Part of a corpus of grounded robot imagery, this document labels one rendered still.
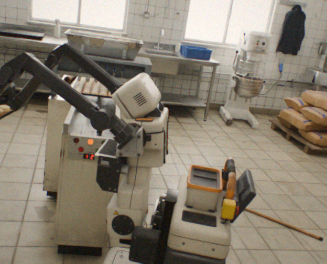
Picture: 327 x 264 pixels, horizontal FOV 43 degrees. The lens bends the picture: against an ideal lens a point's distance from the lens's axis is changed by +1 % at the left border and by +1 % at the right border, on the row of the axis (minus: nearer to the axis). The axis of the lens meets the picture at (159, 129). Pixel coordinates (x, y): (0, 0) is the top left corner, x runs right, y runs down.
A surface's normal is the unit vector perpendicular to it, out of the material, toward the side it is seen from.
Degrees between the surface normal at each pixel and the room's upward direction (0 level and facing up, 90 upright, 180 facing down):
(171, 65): 91
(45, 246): 0
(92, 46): 115
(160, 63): 91
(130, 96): 90
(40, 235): 0
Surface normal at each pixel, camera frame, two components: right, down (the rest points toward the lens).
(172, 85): 0.18, 0.33
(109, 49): 0.02, 0.69
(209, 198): -0.13, 0.33
